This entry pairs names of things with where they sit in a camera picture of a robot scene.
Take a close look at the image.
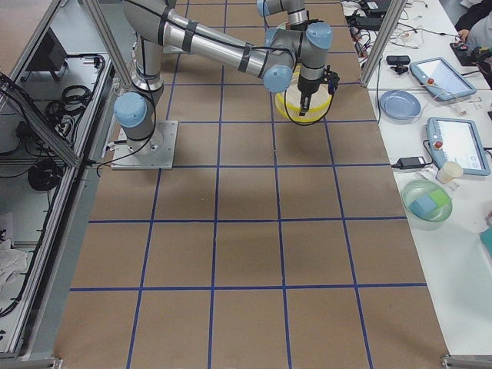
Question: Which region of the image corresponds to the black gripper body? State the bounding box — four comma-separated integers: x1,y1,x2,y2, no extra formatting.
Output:
298,65,340,94

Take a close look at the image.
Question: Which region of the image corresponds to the yellow steamer basket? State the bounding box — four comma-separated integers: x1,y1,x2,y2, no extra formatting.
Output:
274,66,332,125

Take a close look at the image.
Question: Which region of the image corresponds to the blue plate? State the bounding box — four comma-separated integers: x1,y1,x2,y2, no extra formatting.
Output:
379,90,421,123

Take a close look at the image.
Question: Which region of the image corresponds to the black webcam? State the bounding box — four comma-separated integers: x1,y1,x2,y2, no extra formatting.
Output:
386,55,411,75

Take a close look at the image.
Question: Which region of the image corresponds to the far teach pendant tablet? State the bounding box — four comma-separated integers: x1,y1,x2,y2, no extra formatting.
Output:
409,57,477,101

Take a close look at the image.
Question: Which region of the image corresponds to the teach pendant tablet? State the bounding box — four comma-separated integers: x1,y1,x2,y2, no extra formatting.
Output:
426,117,491,176
409,57,477,101

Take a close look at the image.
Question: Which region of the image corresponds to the black power adapter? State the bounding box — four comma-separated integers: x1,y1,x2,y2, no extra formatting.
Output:
391,156,432,170

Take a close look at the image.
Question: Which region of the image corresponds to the near teach pendant tablet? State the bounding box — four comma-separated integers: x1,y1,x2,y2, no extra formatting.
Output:
426,117,491,176

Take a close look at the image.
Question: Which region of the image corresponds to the paper cup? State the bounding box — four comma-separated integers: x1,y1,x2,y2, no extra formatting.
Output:
436,161,464,185

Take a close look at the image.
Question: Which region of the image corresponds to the brown gridded table mat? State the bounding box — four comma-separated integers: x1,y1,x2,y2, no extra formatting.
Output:
55,1,446,368

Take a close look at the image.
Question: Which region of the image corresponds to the green bowl with sponges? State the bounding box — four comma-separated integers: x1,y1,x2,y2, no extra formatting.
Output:
401,179,453,230

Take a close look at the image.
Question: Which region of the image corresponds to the aluminium frame post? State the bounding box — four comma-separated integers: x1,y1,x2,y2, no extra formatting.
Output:
360,0,406,88

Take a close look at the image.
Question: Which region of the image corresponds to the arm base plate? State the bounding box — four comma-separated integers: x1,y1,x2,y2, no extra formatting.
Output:
111,121,178,170

